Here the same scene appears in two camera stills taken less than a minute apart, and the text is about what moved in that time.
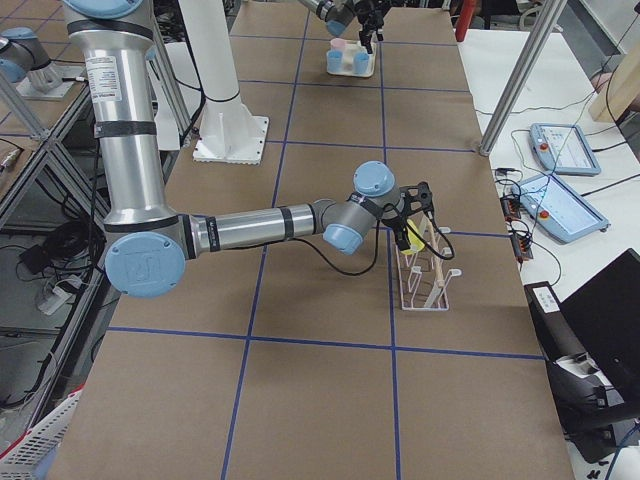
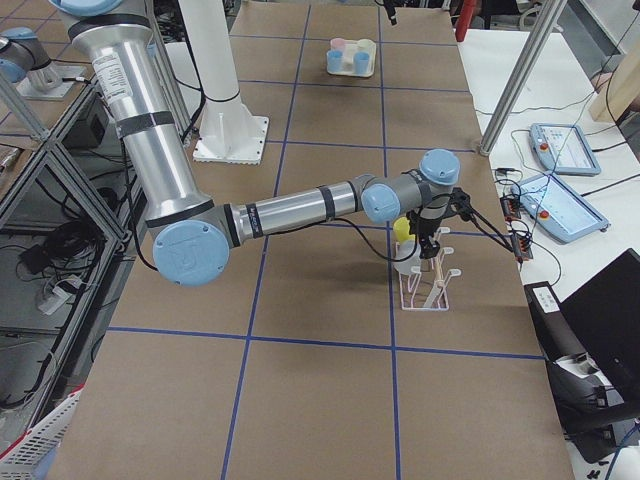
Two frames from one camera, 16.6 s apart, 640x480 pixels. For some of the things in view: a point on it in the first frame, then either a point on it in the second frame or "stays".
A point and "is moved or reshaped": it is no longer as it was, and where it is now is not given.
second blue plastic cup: x=361 y=63 stays
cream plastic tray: x=352 y=60 stays
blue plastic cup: x=334 y=60 stays
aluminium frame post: x=544 y=25 stays
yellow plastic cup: x=417 y=242 is moved or reshaped
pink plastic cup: x=337 y=43 stays
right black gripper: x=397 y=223 -> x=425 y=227
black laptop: x=591 y=346 stays
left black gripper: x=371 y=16 -> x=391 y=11
